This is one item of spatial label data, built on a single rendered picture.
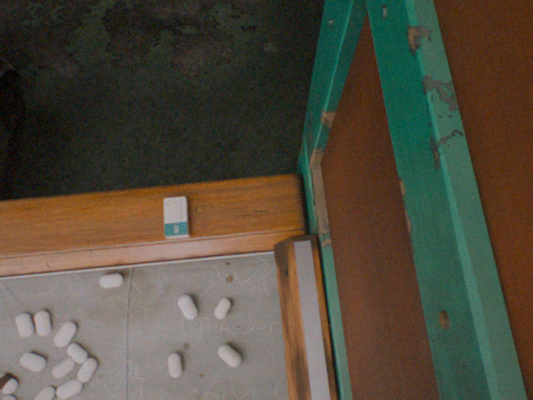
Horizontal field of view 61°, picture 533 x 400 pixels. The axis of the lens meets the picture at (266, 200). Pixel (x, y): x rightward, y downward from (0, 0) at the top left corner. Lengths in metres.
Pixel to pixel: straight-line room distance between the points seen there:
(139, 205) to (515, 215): 0.62
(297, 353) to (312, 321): 0.05
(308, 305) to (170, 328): 0.23
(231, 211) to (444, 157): 0.53
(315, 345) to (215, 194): 0.28
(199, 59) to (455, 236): 1.59
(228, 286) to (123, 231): 0.18
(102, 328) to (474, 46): 0.65
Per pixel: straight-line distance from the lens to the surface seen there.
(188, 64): 1.74
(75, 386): 0.74
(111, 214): 0.74
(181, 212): 0.69
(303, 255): 0.59
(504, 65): 0.18
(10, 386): 0.78
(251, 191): 0.71
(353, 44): 0.38
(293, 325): 0.61
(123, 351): 0.74
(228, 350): 0.69
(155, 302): 0.73
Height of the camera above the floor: 1.44
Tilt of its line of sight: 74 degrees down
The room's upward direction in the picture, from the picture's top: 1 degrees counter-clockwise
